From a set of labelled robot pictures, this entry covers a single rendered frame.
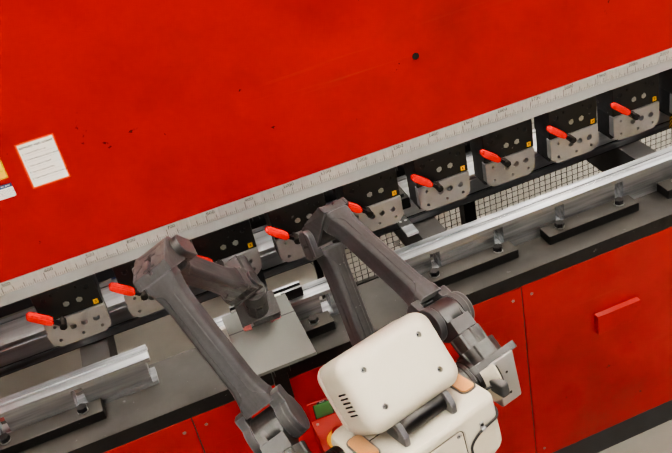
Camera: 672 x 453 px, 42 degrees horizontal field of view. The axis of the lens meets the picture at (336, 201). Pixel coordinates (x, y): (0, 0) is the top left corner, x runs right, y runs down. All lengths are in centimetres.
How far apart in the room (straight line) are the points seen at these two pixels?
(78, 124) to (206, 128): 29
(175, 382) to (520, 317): 99
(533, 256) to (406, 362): 104
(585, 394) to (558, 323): 35
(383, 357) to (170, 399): 93
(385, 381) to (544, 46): 110
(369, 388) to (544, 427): 146
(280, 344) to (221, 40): 76
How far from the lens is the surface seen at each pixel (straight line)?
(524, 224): 255
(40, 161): 202
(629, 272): 271
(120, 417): 236
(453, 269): 246
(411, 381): 156
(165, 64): 196
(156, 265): 160
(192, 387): 236
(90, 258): 214
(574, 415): 297
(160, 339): 398
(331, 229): 193
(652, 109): 261
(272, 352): 218
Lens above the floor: 242
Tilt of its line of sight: 32 degrees down
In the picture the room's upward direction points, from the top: 13 degrees counter-clockwise
